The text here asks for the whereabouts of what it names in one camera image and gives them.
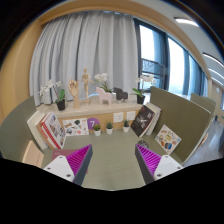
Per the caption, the green desk partition right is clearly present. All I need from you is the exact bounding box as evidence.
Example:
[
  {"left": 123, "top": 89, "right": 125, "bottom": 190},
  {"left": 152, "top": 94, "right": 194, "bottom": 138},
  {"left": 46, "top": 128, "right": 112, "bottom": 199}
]
[{"left": 145, "top": 87, "right": 211, "bottom": 164}]

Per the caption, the black computer mouse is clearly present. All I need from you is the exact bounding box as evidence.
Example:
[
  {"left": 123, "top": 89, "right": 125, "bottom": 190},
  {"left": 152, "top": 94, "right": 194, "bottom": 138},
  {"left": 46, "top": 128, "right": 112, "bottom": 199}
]
[{"left": 137, "top": 140, "right": 149, "bottom": 149}]

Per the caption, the white orchid black pot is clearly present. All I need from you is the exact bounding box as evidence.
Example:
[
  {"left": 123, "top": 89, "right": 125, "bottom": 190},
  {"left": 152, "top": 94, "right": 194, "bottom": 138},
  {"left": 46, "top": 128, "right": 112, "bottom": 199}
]
[
  {"left": 39, "top": 80, "right": 65, "bottom": 111},
  {"left": 133, "top": 74, "right": 156, "bottom": 104}
]

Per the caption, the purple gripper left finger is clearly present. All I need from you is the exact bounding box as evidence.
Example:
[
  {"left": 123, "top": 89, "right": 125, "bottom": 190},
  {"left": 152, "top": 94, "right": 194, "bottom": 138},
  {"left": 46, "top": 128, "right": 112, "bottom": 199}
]
[{"left": 44, "top": 145, "right": 93, "bottom": 186}]

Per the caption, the dark wooden horse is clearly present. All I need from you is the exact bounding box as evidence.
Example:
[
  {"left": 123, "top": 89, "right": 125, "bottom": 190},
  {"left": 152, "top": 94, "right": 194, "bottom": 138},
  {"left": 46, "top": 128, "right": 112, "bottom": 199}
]
[{"left": 113, "top": 88, "right": 128, "bottom": 101}]

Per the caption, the green desk partition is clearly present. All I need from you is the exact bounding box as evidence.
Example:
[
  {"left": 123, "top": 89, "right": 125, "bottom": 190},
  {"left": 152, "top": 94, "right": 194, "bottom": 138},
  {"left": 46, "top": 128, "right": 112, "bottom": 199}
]
[
  {"left": 145, "top": 87, "right": 211, "bottom": 164},
  {"left": 0, "top": 95, "right": 38, "bottom": 164}
]

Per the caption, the pink wooden horse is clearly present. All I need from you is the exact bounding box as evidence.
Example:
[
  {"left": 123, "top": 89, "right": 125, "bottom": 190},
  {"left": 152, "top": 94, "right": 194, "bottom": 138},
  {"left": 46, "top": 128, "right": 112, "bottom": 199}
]
[{"left": 96, "top": 87, "right": 112, "bottom": 105}]

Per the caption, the wooden shelf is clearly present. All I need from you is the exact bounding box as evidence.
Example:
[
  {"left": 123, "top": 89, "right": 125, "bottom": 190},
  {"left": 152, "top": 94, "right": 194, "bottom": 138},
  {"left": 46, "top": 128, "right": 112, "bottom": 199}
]
[{"left": 37, "top": 95, "right": 142, "bottom": 131}]

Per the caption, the white wall socket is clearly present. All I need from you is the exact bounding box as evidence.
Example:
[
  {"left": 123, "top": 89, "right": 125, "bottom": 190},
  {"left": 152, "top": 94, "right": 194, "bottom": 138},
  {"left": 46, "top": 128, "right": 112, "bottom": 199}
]
[
  {"left": 126, "top": 111, "right": 136, "bottom": 120},
  {"left": 113, "top": 112, "right": 124, "bottom": 123}
]

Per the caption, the white wall socket right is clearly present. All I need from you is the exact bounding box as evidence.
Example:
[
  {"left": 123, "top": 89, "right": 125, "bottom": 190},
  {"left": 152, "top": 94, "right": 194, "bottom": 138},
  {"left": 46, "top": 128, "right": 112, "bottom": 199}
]
[{"left": 126, "top": 111, "right": 136, "bottom": 120}]

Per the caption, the wooden mannequin figure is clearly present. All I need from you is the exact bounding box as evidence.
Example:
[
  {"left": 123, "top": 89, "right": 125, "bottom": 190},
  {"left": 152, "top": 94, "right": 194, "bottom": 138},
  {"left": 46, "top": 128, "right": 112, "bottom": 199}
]
[{"left": 81, "top": 69, "right": 93, "bottom": 102}]

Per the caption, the purple round number sign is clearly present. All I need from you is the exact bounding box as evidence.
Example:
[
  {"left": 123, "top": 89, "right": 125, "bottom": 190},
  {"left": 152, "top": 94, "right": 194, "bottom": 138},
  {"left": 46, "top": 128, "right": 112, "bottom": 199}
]
[{"left": 87, "top": 117, "right": 99, "bottom": 130}]

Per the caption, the white orchid black pot left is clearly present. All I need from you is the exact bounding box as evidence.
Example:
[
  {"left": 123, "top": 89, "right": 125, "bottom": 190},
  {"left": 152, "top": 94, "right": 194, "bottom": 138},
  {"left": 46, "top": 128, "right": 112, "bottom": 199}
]
[{"left": 39, "top": 80, "right": 65, "bottom": 111}]

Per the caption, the green desk partition left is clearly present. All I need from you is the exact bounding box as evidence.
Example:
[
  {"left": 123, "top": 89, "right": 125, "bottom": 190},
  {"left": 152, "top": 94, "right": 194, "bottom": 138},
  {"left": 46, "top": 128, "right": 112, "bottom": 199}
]
[{"left": 0, "top": 95, "right": 38, "bottom": 164}]

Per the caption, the white wall socket left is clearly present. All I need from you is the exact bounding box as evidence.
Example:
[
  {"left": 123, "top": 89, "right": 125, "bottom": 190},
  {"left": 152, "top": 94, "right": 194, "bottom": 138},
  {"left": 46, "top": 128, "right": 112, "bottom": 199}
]
[{"left": 113, "top": 112, "right": 124, "bottom": 123}]

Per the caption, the white orchid middle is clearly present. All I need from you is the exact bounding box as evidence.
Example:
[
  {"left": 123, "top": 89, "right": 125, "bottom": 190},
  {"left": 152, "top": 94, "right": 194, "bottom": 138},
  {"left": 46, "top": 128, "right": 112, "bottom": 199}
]
[{"left": 94, "top": 73, "right": 112, "bottom": 93}]

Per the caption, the white orchid black pot right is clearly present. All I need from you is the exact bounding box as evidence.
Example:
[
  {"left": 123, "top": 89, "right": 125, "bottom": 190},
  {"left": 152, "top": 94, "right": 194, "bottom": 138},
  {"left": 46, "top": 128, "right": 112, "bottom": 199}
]
[{"left": 133, "top": 74, "right": 156, "bottom": 104}]

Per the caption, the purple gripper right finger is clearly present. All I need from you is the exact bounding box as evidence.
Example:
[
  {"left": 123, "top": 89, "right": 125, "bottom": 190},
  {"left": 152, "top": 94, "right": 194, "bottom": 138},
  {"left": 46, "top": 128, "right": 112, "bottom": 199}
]
[{"left": 135, "top": 144, "right": 182, "bottom": 184}]

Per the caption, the white book left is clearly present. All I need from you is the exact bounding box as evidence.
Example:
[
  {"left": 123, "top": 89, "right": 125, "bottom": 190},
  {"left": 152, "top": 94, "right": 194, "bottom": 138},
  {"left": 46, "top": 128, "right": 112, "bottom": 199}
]
[{"left": 27, "top": 111, "right": 48, "bottom": 150}]

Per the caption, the small plant white pot left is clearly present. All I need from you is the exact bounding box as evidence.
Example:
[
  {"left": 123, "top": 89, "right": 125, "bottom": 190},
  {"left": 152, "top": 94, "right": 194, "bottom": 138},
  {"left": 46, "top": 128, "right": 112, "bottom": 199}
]
[{"left": 93, "top": 124, "right": 101, "bottom": 136}]

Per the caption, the maroon notebook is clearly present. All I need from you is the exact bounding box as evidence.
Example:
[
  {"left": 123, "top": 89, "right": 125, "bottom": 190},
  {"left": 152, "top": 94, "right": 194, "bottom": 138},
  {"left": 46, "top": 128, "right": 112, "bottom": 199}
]
[{"left": 52, "top": 149, "right": 87, "bottom": 174}]

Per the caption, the wooden hand model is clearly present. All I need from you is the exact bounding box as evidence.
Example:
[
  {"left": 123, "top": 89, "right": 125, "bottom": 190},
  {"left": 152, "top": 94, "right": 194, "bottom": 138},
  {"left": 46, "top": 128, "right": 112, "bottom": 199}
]
[{"left": 68, "top": 80, "right": 80, "bottom": 109}]

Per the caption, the beige book left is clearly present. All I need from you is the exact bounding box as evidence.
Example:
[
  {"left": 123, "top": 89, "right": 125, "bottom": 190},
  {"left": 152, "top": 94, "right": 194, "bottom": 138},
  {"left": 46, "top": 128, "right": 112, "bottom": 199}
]
[{"left": 22, "top": 141, "right": 44, "bottom": 167}]

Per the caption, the small plant white pot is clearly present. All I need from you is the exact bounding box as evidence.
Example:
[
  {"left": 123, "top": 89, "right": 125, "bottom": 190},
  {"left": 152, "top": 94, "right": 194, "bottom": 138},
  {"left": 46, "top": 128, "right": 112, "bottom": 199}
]
[
  {"left": 93, "top": 124, "right": 101, "bottom": 136},
  {"left": 106, "top": 122, "right": 113, "bottom": 134},
  {"left": 123, "top": 120, "right": 130, "bottom": 133}
]

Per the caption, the illustrated picture card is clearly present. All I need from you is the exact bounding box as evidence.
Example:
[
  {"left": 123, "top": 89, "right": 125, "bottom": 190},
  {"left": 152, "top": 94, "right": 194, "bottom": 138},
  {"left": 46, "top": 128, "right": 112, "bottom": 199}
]
[{"left": 63, "top": 118, "right": 89, "bottom": 136}]

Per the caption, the white book behind black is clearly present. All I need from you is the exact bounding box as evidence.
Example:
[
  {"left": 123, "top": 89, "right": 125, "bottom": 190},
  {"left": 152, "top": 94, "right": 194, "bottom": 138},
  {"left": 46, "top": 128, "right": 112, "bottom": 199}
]
[{"left": 145, "top": 102, "right": 161, "bottom": 135}]

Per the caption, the grey curtain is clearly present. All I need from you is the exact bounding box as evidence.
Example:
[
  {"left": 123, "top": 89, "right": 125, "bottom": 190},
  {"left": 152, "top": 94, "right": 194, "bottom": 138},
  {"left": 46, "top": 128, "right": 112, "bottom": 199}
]
[{"left": 29, "top": 11, "right": 138, "bottom": 105}]

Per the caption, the small plant white pot middle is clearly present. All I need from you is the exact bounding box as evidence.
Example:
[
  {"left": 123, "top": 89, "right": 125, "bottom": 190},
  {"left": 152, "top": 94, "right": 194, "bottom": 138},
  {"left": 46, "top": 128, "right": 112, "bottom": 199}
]
[{"left": 106, "top": 122, "right": 113, "bottom": 134}]

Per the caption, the red white book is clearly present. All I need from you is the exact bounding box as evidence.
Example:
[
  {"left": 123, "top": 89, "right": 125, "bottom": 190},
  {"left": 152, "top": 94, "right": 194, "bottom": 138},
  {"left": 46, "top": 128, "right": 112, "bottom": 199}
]
[{"left": 41, "top": 112, "right": 65, "bottom": 149}]

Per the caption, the colourful illustrated card right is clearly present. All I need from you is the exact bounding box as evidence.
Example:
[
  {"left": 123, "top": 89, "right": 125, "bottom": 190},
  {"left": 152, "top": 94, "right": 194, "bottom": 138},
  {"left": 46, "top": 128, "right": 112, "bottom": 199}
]
[{"left": 155, "top": 125, "right": 181, "bottom": 154}]

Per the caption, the small plant white pot right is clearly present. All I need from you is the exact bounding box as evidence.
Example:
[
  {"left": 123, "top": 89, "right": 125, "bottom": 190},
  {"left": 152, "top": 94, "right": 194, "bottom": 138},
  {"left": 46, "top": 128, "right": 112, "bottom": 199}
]
[{"left": 123, "top": 120, "right": 130, "bottom": 133}]

